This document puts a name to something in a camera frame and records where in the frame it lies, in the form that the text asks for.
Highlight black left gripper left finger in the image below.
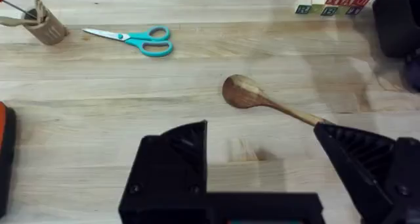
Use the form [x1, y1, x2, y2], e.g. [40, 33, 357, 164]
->
[118, 120, 209, 224]

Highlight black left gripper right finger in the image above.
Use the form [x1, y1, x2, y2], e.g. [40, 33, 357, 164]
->
[314, 122, 420, 224]

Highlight dark wooden spoon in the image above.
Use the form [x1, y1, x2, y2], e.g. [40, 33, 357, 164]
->
[222, 74, 333, 127]

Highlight pale wooden spoon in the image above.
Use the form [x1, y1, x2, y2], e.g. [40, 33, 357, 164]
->
[0, 15, 39, 28]

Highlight small pale wooden block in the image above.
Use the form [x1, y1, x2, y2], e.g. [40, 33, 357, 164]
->
[227, 138, 261, 163]

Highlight black and orange tool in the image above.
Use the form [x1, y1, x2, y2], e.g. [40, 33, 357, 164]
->
[0, 101, 18, 219]

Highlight toy letter blocks heap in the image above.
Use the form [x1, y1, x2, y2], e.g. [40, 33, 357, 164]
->
[294, 0, 374, 16]

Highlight thin metal rod tool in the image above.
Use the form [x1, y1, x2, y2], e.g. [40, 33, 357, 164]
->
[0, 0, 35, 20]

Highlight teal handled scissors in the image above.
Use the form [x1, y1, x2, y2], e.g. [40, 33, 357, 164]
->
[81, 25, 175, 58]

